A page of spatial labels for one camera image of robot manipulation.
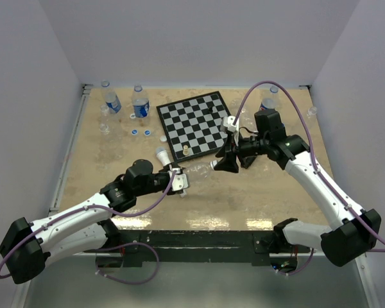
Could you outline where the standing pepsi bottle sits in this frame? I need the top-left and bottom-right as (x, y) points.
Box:
(101, 80), (121, 114)
(132, 84), (150, 126)

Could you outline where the white toy microphone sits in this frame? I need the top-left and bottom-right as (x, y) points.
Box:
(155, 146), (188, 198)

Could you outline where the standing Pepsi bottle left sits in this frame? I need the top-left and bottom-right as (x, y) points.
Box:
(101, 80), (121, 114)

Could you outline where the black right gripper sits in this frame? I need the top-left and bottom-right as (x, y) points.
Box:
(214, 131), (270, 173)

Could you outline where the Pepsi labelled bottle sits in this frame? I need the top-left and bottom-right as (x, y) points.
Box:
(260, 85), (279, 110)

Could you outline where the black toy microphone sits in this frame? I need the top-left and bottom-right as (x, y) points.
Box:
(241, 157), (256, 169)

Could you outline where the standing Pepsi bottle right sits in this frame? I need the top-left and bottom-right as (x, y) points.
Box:
(132, 84), (150, 126)

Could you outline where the small clear bottle near wall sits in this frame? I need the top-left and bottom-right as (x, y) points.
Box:
(100, 105), (110, 123)

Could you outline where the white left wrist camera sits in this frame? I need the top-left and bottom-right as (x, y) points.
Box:
(168, 167), (190, 194)

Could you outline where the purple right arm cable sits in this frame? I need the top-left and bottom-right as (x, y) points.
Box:
(232, 80), (385, 253)

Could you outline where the clear unlabelled plastic bottle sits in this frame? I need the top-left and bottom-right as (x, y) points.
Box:
(99, 123), (110, 135)

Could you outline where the clear bottle without label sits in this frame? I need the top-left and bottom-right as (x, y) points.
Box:
(231, 98), (256, 130)

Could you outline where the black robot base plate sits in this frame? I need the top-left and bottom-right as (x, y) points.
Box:
(101, 230), (310, 267)

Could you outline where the white cap of long bottle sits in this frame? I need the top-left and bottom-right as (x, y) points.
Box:
(210, 160), (218, 170)

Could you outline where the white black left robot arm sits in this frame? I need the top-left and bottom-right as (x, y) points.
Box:
(0, 160), (184, 284)

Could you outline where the cream chess piece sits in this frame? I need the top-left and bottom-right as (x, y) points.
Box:
(183, 145), (189, 156)

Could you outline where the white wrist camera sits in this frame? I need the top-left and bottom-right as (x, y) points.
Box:
(220, 115), (239, 133)
(168, 167), (190, 194)

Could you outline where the black and silver chessboard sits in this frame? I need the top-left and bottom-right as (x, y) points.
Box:
(156, 91), (230, 162)

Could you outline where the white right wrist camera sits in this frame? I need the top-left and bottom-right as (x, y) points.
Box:
(220, 115), (239, 133)

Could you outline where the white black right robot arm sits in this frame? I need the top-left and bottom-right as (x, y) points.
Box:
(214, 110), (381, 267)

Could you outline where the crushed clear bottle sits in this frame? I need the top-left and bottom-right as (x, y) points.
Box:
(301, 107), (318, 130)

